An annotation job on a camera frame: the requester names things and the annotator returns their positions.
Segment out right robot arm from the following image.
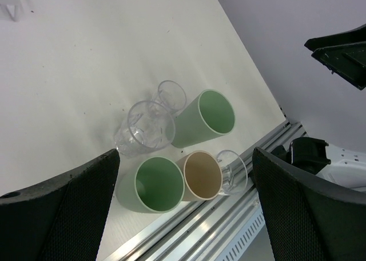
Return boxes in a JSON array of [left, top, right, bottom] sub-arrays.
[[272, 25, 365, 192]]

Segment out clear faceted glass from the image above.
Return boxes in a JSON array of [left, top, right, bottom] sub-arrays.
[[114, 100, 176, 157], [216, 149, 248, 196], [152, 80, 187, 114]]

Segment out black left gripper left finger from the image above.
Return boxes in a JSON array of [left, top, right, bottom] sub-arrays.
[[1, 149, 120, 260]]

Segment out tall green plastic cup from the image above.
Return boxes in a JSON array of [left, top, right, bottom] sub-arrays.
[[172, 89, 236, 148]]

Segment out aluminium mounting rail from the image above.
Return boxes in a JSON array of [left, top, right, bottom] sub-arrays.
[[100, 121, 308, 261]]

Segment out short green plastic cup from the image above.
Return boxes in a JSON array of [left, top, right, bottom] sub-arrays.
[[116, 156, 185, 213]]

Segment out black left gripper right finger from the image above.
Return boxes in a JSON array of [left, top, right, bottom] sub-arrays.
[[252, 147, 365, 260]]

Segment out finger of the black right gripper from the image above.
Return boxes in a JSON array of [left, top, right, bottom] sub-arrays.
[[304, 25, 365, 51], [311, 43, 365, 90]]

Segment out white wire dish rack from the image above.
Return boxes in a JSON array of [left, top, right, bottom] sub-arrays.
[[1, 0, 22, 22]]

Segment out beige plastic cup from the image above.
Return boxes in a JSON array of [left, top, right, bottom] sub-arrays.
[[176, 151, 223, 201]]

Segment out white slotted cable duct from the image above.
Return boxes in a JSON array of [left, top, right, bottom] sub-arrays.
[[215, 207, 265, 261]]

